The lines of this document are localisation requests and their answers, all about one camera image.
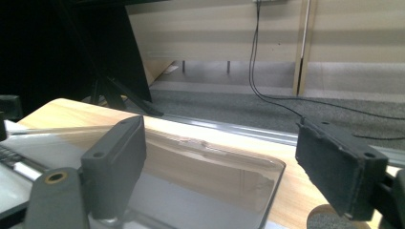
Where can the round grey stool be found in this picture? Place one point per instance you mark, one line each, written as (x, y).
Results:
(331, 219)

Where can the black tripod stand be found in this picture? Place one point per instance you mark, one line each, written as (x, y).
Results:
(127, 95)

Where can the grey transparent plastic box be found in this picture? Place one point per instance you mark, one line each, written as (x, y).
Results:
(207, 184)

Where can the black curtain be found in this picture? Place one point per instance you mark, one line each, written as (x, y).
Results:
(63, 47)

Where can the wooden counter with cabinets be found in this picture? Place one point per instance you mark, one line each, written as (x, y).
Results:
(216, 35)

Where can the metal rail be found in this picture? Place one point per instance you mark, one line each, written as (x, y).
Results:
(242, 129)

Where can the white wall socket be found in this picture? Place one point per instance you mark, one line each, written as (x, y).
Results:
(264, 1)

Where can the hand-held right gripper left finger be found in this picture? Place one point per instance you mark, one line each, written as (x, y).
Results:
(111, 171)

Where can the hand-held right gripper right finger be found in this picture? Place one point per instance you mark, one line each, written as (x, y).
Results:
(337, 168)

